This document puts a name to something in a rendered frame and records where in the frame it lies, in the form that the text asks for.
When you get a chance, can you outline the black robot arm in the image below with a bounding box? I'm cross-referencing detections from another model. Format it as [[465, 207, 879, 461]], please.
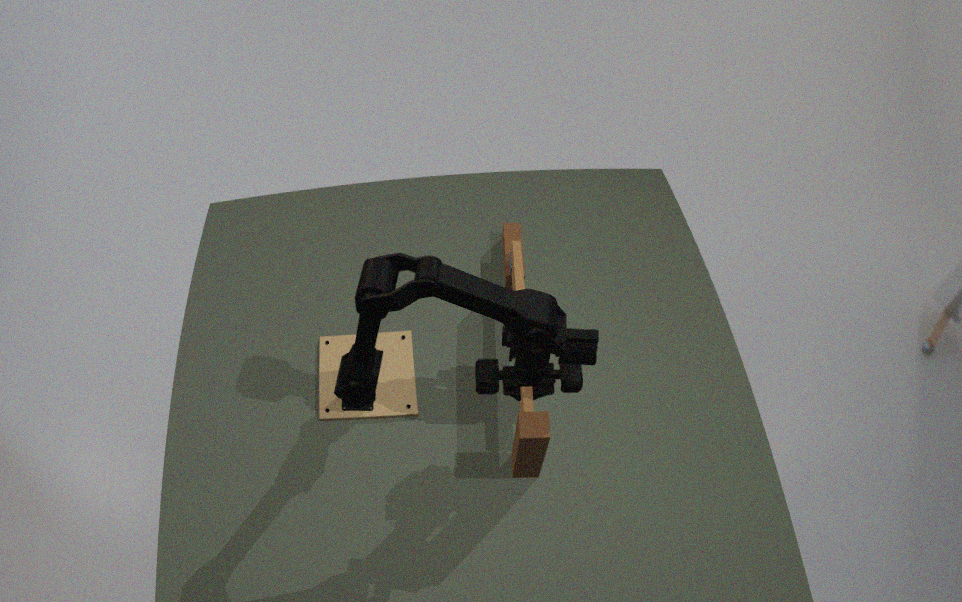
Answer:
[[334, 253, 599, 411]]

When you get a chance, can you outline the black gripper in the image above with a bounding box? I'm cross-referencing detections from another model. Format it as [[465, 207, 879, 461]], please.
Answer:
[[475, 353, 583, 401]]

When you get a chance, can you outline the long wooden rail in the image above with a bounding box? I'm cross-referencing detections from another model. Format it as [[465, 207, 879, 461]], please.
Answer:
[[511, 241, 534, 412]]

